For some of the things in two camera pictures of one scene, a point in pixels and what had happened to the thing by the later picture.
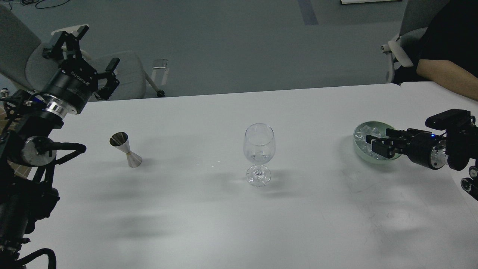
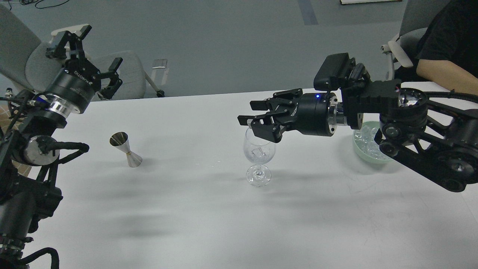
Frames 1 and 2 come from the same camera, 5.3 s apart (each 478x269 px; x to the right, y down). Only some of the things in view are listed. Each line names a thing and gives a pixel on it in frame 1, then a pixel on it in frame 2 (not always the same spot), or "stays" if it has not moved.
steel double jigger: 120,140 stays
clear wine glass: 259,147 stays
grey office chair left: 22,60 stays
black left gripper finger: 71,42 stays
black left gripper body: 70,89 stays
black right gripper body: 424,148 -> 315,114
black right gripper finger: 386,147 -> 267,126
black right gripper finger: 409,133 -> 290,96
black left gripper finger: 105,92 stays
